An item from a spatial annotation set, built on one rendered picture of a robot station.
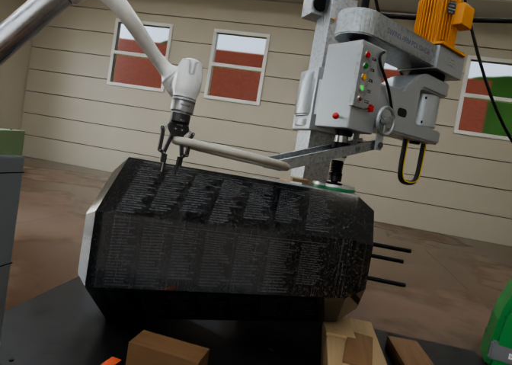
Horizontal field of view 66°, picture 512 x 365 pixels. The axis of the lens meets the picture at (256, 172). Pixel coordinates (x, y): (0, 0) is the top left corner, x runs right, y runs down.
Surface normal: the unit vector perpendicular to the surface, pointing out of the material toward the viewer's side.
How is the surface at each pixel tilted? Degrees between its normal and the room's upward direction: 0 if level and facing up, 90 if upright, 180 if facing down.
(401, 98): 90
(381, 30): 90
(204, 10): 90
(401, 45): 90
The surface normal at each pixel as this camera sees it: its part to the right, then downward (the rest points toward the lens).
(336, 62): -0.78, -0.10
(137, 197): 0.04, -0.67
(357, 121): 0.60, 0.14
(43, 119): -0.19, 0.02
